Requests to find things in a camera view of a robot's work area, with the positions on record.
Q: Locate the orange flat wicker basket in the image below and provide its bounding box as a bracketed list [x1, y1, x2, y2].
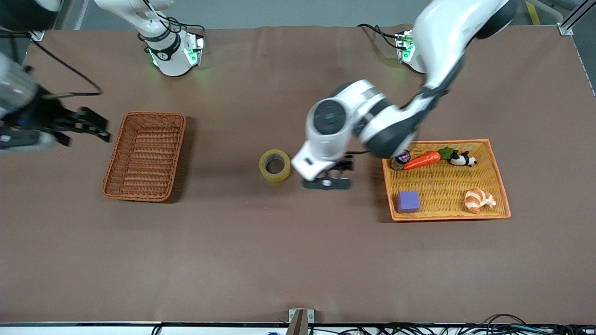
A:
[380, 139, 512, 222]

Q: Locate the black right base cable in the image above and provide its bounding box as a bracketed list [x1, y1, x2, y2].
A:
[140, 0, 206, 42]

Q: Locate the orange toy carrot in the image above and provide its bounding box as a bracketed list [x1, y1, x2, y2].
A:
[403, 147, 459, 171]

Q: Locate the brown table cover cloth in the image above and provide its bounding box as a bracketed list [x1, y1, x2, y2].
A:
[0, 23, 596, 325]

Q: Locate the black left base cable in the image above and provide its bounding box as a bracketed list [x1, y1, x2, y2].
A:
[357, 23, 403, 50]

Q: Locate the yellowish clear tape roll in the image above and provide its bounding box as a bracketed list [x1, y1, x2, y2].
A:
[259, 149, 291, 183]

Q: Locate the metal table edge bracket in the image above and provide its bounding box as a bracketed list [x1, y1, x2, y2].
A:
[288, 308, 315, 335]

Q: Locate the purple foam block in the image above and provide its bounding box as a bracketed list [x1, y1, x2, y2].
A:
[396, 191, 421, 214]

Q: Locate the aluminium frame profile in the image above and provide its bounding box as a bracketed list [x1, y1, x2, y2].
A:
[29, 0, 89, 42]
[556, 0, 596, 37]

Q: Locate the toy croissant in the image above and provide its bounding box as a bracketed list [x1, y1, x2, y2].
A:
[464, 188, 497, 214]

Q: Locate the small panda figurine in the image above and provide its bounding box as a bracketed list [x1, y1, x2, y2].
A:
[449, 150, 478, 167]

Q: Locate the small dark capped bottle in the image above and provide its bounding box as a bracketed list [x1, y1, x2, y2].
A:
[391, 150, 411, 171]

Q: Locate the black cable tangle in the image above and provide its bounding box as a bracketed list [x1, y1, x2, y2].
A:
[307, 314, 596, 335]

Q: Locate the black base cable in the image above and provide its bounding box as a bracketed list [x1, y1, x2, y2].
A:
[140, 0, 206, 42]
[357, 23, 403, 50]

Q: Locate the white table edge rail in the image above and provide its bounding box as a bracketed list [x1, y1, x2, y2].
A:
[0, 321, 596, 335]

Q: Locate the brown wicker basket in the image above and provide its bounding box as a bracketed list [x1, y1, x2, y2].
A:
[102, 111, 187, 203]

